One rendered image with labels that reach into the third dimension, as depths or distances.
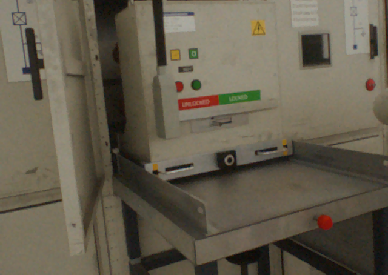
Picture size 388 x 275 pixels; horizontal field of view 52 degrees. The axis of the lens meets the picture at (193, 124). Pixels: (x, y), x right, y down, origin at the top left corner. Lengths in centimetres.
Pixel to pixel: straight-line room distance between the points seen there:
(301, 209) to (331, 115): 100
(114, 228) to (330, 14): 127
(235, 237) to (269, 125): 60
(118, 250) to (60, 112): 83
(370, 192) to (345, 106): 90
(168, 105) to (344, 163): 55
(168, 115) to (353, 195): 51
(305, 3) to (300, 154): 70
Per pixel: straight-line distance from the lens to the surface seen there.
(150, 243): 156
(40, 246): 145
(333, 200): 102
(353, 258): 138
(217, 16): 130
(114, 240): 152
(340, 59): 194
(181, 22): 124
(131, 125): 134
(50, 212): 142
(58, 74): 79
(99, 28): 224
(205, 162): 126
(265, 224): 91
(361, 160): 123
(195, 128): 124
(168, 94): 108
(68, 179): 81
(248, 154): 134
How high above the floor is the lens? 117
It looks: 7 degrees down
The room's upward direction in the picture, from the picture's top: 5 degrees counter-clockwise
